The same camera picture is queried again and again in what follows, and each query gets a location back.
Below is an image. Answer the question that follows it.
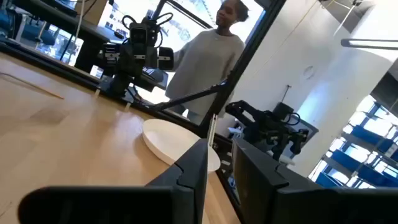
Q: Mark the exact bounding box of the long white ceiling lamp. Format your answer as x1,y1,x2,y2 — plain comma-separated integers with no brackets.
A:
340,38,398,52

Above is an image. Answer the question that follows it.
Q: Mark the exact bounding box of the thin white rod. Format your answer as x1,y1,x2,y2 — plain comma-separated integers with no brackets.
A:
207,113,218,147

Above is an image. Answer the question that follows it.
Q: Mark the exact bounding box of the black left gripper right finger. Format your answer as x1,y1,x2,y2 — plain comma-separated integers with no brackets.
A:
231,136,398,224

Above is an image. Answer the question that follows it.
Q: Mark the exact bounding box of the wooden spoon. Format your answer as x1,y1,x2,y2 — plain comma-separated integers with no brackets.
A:
0,72,65,100

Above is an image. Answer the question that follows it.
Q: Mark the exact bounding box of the person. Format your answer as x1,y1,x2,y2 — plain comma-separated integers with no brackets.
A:
164,0,250,125

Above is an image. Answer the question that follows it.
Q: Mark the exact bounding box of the black office desk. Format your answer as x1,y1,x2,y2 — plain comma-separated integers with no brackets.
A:
12,0,170,91

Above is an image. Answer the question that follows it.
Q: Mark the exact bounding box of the white round plate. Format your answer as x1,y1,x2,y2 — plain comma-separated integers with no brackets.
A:
142,118,221,174

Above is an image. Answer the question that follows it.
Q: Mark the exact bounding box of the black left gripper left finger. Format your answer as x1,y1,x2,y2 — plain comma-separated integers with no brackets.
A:
17,138,208,224

